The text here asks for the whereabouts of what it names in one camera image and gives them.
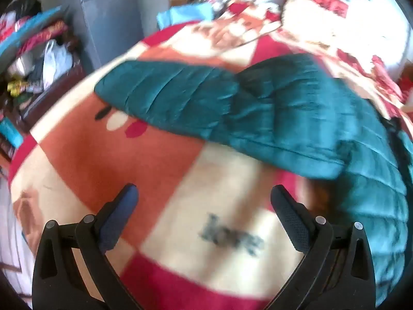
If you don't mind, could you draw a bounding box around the teal flat box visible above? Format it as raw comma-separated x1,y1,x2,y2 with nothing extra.
0,6,65,62

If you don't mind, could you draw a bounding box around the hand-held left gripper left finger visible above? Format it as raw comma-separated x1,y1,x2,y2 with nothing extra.
32,183,144,310

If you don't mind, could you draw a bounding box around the black bag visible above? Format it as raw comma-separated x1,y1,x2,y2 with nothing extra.
6,0,42,20

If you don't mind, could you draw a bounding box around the grey refrigerator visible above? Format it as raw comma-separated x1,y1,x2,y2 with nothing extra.
69,0,144,68

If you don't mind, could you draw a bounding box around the red checkered printed blanket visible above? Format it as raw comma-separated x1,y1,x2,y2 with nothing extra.
8,19,413,310

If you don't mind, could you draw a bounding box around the teal puffer jacket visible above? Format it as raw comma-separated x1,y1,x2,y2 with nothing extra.
94,53,410,310

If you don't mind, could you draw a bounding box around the light blue cloth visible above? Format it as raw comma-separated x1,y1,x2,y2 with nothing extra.
157,3,213,28

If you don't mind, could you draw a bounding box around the white plastic bag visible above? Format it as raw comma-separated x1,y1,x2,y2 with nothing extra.
42,40,73,88

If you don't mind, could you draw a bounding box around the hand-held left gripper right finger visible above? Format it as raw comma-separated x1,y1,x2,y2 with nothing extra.
268,185,376,310

